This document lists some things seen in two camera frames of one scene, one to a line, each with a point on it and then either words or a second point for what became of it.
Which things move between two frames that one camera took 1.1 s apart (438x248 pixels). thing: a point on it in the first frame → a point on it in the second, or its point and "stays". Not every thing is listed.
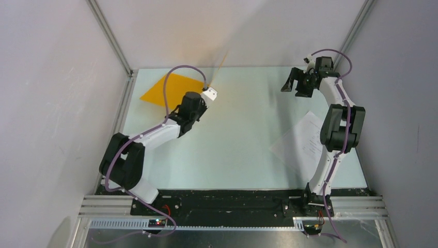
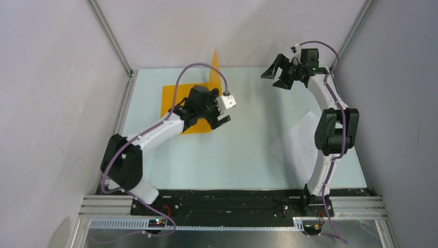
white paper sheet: (301, 146) stays
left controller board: (159, 223) stays
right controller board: (312, 229) stays
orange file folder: (176, 87) → (182, 91)
